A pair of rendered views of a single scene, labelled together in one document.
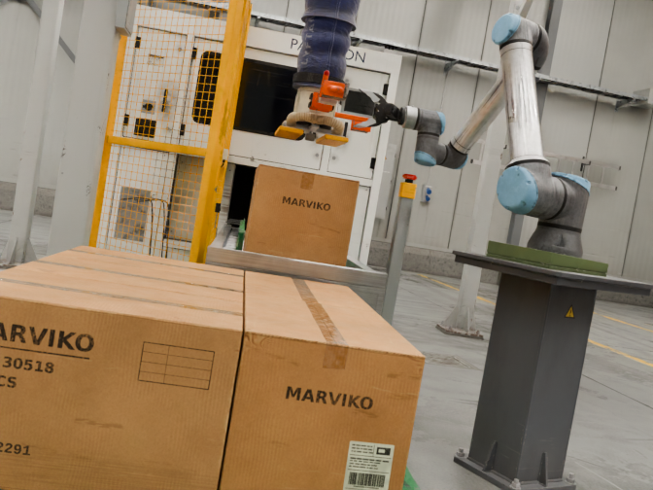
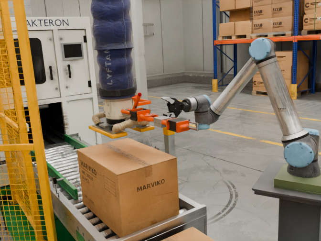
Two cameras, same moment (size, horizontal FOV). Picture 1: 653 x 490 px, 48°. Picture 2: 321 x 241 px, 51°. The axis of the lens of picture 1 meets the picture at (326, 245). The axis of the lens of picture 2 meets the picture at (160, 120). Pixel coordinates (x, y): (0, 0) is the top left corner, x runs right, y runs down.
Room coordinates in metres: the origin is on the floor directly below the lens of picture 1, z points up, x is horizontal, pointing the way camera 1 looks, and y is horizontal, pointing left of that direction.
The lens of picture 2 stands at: (1.22, 0.83, 1.62)
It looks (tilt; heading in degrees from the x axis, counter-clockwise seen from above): 13 degrees down; 334
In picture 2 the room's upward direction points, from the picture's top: 3 degrees counter-clockwise
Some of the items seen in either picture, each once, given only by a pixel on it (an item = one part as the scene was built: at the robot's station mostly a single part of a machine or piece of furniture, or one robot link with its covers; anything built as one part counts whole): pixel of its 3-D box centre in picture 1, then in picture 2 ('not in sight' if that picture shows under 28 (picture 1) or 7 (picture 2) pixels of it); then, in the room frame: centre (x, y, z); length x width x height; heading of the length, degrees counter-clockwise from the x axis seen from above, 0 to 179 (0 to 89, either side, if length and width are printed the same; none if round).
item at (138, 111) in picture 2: (321, 102); (140, 114); (2.91, 0.11, 1.23); 0.10 x 0.08 x 0.06; 98
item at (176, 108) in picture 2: (388, 114); (177, 106); (2.96, -0.16, 1.24); 0.12 x 0.09 x 0.08; 98
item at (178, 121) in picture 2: (331, 90); (177, 125); (2.57, 0.07, 1.23); 0.08 x 0.07 x 0.05; 8
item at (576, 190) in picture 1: (563, 199); (304, 143); (2.54, -0.79, 0.99); 0.17 x 0.15 x 0.18; 122
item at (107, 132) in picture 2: (289, 129); (106, 127); (3.15, 0.24, 1.13); 0.34 x 0.10 x 0.05; 8
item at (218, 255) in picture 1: (297, 267); (159, 228); (2.79, 0.09, 0.58); 0.70 x 0.03 x 0.06; 97
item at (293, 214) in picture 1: (295, 220); (126, 182); (3.14, 0.15, 0.75); 0.60 x 0.40 x 0.40; 7
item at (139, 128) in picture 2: (331, 137); (133, 122); (3.18, 0.05, 1.13); 0.34 x 0.10 x 0.05; 8
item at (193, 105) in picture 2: (408, 117); (189, 104); (2.96, -0.24, 1.24); 0.09 x 0.05 x 0.10; 8
